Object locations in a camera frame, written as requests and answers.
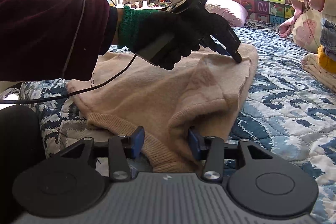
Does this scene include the beige pink knit sweater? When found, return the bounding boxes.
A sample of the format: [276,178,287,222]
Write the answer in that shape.
[67,44,259,173]

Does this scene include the maroon sleeved left forearm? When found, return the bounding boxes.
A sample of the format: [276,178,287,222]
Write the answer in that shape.
[1,0,118,82]

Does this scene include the black gloved left hand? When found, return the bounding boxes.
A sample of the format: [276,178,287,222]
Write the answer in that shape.
[114,6,200,70]

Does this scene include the pink pillow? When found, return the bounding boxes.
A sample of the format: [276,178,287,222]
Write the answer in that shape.
[205,0,248,27]

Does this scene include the colourful alphabet headboard mat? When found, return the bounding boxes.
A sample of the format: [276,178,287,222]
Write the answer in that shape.
[232,0,294,24]

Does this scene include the cluttered dark side desk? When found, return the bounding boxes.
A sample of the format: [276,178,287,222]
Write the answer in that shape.
[107,0,171,11]

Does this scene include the blue white patterned quilt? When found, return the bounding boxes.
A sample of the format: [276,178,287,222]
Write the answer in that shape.
[5,19,335,223]

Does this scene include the cream pink floral duvet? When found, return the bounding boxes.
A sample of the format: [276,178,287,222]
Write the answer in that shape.
[280,0,335,53]

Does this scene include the folded cream blanket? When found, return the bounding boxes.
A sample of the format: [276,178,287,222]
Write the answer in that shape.
[301,53,336,92]

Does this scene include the folded denim jeans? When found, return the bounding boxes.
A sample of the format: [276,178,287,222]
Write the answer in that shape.
[320,18,336,52]

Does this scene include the folded yellow garment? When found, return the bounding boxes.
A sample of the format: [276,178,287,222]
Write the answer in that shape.
[317,46,336,74]

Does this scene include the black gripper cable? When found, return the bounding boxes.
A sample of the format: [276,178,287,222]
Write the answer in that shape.
[0,53,138,105]

